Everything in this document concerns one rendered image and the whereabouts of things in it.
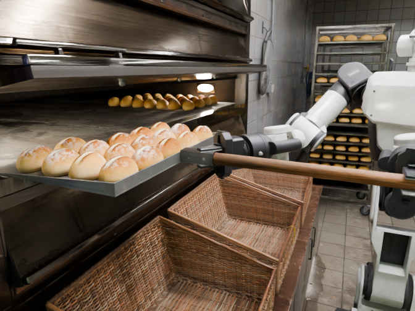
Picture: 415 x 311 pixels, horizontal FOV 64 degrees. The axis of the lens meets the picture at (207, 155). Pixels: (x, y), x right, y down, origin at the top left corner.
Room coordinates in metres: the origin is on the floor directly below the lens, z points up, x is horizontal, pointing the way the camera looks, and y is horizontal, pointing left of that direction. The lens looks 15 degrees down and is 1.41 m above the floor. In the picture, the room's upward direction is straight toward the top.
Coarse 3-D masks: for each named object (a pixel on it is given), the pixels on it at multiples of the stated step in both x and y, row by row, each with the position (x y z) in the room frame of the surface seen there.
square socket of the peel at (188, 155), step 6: (180, 150) 0.82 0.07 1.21; (186, 150) 0.81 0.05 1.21; (192, 150) 0.81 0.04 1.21; (180, 156) 0.82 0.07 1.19; (186, 156) 0.81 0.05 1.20; (192, 156) 0.80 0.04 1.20; (198, 156) 0.80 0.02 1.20; (204, 156) 0.79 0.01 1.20; (210, 156) 0.78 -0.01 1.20; (192, 162) 0.80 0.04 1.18; (198, 162) 0.80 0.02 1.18; (204, 162) 0.79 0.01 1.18; (210, 162) 0.78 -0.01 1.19
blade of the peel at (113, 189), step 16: (208, 144) 0.99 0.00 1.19; (176, 160) 0.80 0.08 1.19; (16, 176) 0.69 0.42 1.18; (32, 176) 0.67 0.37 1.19; (48, 176) 0.65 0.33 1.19; (64, 176) 0.69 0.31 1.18; (128, 176) 0.62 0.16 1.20; (144, 176) 0.67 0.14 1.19; (96, 192) 0.60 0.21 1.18; (112, 192) 0.58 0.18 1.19
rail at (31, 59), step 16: (32, 64) 0.62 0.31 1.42; (48, 64) 0.65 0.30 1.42; (64, 64) 0.68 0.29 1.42; (80, 64) 0.72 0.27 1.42; (96, 64) 0.77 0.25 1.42; (112, 64) 0.82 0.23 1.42; (128, 64) 0.88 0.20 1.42; (144, 64) 0.94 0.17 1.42; (160, 64) 1.02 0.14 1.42; (176, 64) 1.11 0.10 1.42; (192, 64) 1.22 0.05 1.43; (208, 64) 1.35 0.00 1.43; (224, 64) 1.52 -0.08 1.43; (240, 64) 1.74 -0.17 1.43; (256, 64) 2.02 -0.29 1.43
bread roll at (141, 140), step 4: (140, 136) 0.87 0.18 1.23; (144, 136) 0.87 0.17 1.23; (148, 136) 0.88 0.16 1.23; (136, 140) 0.85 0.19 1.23; (140, 140) 0.85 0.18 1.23; (144, 140) 0.86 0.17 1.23; (148, 140) 0.87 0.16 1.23; (152, 140) 0.88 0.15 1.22; (132, 144) 0.84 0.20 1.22; (136, 144) 0.84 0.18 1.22; (140, 144) 0.84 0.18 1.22; (144, 144) 0.85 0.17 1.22; (148, 144) 0.85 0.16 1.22; (152, 144) 0.87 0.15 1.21; (156, 144) 0.89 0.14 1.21; (136, 148) 0.83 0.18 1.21
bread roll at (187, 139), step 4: (184, 132) 0.94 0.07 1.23; (188, 132) 0.94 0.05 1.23; (192, 132) 0.95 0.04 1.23; (180, 136) 0.91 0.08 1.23; (184, 136) 0.91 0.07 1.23; (188, 136) 0.92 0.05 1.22; (192, 136) 0.93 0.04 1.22; (196, 136) 0.95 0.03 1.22; (180, 140) 0.90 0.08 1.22; (184, 140) 0.90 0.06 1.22; (188, 140) 0.91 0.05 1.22; (192, 140) 0.92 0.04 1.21; (196, 140) 0.94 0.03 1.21; (184, 144) 0.90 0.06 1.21; (188, 144) 0.90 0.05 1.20; (192, 144) 0.91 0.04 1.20
